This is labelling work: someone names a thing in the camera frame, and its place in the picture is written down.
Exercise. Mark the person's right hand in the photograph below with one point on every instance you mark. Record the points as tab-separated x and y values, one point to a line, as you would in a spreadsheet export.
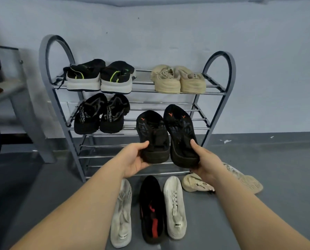
208	166

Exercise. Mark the person's left hand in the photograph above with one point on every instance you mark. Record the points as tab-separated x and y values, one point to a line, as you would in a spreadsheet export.
130	160

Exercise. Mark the black sneaker orange marks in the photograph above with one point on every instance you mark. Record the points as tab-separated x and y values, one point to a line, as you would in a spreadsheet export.
152	135
181	132

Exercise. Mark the black white patterned sneaker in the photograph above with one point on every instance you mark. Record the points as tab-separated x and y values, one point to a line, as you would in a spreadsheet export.
114	114
88	114

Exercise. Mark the black sneaker red stripe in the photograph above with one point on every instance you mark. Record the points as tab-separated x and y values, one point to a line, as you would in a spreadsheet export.
151	205

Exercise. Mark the white mesh sneaker black label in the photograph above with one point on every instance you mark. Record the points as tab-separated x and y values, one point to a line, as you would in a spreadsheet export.
174	205

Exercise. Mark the grey metal shoe rack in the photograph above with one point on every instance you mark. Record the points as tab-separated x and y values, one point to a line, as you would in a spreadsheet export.
44	75

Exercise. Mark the person's right forearm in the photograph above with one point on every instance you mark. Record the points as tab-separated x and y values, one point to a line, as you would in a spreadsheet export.
248	218

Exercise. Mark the person's left forearm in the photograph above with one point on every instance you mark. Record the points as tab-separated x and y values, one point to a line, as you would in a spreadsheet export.
79	213

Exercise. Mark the grey metal bench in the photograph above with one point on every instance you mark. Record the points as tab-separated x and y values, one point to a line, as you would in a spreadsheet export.
16	101

